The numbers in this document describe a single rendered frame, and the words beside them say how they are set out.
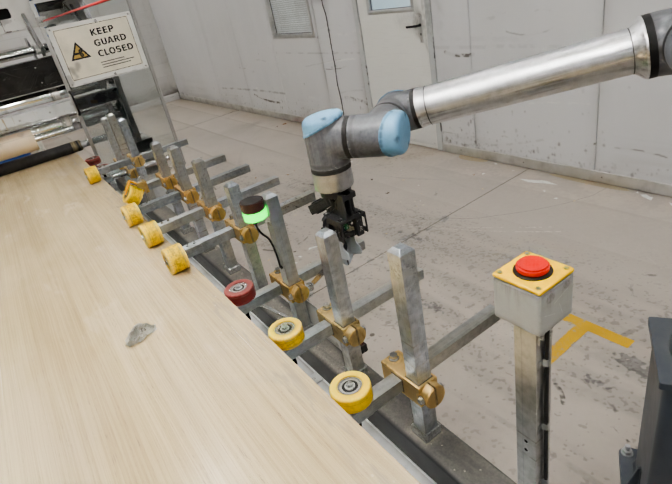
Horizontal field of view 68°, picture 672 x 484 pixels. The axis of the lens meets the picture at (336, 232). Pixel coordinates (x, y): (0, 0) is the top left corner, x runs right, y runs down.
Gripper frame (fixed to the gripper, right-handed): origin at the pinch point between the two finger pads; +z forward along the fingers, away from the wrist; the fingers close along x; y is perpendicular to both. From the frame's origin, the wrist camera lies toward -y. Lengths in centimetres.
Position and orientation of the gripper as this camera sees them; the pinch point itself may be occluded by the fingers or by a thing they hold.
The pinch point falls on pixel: (345, 259)
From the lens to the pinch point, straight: 123.4
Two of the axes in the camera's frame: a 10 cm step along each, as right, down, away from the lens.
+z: 1.8, 8.7, 4.6
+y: 5.7, 2.8, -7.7
